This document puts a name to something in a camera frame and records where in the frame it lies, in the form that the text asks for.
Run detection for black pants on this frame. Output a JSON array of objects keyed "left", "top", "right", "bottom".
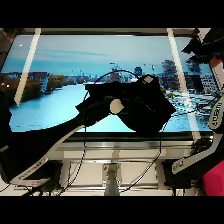
[{"left": 75, "top": 74, "right": 177, "bottom": 136}]

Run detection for pink garment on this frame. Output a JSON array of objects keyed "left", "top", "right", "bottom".
[{"left": 201, "top": 159, "right": 224, "bottom": 197}]

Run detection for silver frame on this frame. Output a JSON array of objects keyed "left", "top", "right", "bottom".
[{"left": 0, "top": 132, "right": 224, "bottom": 197}]

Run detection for black cable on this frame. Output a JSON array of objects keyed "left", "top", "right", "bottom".
[
  {"left": 54, "top": 68, "right": 145, "bottom": 197},
  {"left": 119, "top": 120, "right": 164, "bottom": 194}
]

